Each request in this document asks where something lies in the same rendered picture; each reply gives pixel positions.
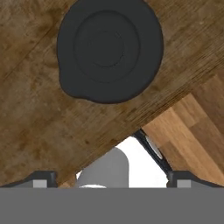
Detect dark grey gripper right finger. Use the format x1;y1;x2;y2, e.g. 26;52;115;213
165;170;224;189

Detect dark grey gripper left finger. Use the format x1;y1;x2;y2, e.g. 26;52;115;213
0;170;59;189

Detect black round blender lid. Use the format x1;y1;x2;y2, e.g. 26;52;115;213
56;0;165;105

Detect black and silver cupboard handle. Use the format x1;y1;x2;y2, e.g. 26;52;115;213
132;129;174;177

